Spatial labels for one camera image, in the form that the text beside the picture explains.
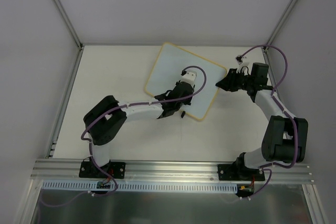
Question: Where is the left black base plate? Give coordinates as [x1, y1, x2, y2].
[78, 160, 126, 179]

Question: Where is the yellow framed whiteboard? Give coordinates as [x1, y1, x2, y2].
[144, 42, 227, 121]

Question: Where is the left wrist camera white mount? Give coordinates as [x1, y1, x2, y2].
[180, 70, 197, 86]

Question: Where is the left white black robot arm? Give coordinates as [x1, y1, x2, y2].
[81, 80, 195, 177]

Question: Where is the aluminium mounting rail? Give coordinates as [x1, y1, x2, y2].
[30, 158, 316, 185]

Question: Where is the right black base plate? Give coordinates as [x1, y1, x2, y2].
[217, 164, 265, 182]

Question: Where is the white slotted cable duct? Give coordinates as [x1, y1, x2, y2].
[41, 179, 238, 194]

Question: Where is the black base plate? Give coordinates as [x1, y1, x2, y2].
[78, 160, 126, 179]
[217, 164, 265, 182]

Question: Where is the aluminium frame post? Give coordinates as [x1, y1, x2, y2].
[52, 0, 83, 50]
[266, 0, 300, 45]

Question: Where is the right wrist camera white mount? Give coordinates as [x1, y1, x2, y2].
[235, 55, 249, 67]

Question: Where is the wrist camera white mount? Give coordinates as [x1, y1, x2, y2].
[235, 55, 249, 67]
[180, 70, 197, 86]

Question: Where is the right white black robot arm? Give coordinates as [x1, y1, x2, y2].
[216, 63, 308, 180]

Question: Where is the right aluminium frame post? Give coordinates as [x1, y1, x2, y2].
[266, 0, 300, 45]

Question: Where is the left aluminium frame post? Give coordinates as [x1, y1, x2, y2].
[52, 0, 83, 50]

